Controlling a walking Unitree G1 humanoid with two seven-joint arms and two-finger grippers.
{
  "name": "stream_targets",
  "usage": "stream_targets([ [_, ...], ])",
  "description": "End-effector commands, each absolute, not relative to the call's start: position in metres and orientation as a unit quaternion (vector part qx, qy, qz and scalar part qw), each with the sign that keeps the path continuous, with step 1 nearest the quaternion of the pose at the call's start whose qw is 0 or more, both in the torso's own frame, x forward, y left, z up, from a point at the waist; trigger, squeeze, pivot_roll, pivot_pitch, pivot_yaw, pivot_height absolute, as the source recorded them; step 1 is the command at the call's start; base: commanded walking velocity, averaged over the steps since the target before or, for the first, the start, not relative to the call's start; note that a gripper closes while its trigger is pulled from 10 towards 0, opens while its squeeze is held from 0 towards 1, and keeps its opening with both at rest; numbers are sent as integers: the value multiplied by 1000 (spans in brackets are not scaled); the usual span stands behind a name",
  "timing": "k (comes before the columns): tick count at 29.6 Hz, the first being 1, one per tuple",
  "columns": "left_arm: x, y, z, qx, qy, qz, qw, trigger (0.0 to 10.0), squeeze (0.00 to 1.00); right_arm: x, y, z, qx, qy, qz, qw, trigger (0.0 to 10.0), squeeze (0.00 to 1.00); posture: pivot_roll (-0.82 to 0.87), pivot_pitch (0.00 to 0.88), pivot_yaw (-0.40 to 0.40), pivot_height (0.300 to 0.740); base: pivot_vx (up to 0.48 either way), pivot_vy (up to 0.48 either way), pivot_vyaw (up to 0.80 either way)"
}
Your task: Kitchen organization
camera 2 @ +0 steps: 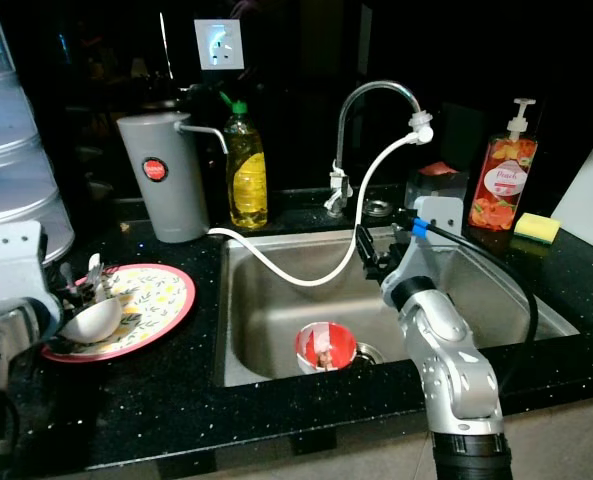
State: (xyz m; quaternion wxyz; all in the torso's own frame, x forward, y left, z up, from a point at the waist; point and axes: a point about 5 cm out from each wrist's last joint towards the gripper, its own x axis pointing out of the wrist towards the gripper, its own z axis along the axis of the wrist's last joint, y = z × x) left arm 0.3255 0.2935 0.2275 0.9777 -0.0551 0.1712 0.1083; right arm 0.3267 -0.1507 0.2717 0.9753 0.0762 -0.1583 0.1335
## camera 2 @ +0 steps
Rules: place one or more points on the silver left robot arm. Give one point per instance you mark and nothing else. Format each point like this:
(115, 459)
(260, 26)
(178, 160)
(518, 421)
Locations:
(6, 350)

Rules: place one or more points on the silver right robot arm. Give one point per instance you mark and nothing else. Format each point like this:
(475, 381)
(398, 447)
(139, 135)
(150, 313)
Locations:
(451, 370)

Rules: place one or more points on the peach hand soap pump bottle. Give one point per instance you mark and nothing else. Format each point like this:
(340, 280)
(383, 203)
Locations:
(502, 180)

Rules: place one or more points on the yellow sponge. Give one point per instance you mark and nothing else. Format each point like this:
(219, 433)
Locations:
(536, 228)

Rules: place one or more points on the stainless steel sink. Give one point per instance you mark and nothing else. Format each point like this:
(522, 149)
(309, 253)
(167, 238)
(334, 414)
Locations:
(276, 320)

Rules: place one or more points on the small clear container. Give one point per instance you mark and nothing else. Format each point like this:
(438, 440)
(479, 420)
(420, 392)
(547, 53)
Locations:
(434, 188)

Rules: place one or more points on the yellow dish soap bottle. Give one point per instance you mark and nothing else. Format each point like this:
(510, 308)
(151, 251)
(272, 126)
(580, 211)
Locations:
(246, 180)

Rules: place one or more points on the chrome gooseneck faucet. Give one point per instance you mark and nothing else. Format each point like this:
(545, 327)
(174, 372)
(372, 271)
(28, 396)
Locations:
(337, 186)

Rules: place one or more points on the white board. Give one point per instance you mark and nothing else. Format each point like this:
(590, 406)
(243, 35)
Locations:
(591, 205)

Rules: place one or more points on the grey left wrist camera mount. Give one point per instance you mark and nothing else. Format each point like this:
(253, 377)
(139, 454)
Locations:
(21, 262)

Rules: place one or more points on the grey jug with red label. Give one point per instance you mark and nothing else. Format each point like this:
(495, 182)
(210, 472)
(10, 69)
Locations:
(161, 200)

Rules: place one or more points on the metal fork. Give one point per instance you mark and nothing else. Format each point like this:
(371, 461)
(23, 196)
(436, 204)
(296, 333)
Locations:
(96, 272)

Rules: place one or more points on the round metal counter cap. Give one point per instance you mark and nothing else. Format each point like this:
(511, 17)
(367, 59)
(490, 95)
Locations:
(378, 209)

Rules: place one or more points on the floral plate with pink rim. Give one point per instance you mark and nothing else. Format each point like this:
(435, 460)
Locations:
(151, 305)

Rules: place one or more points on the white stacked plastic food cover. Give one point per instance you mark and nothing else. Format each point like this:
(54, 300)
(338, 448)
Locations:
(16, 160)

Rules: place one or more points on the white wall socket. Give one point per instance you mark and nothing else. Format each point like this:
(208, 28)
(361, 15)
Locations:
(219, 45)

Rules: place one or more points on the metal sink drain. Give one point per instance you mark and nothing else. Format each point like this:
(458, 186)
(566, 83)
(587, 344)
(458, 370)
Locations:
(370, 353)

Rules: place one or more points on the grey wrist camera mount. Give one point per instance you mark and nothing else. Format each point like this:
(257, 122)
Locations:
(426, 250)
(21, 262)

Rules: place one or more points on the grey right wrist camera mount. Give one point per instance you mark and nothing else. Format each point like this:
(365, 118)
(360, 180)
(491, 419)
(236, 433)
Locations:
(426, 250)

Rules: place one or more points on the red and white bowl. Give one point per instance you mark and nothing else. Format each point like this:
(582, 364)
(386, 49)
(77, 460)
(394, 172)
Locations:
(324, 347)

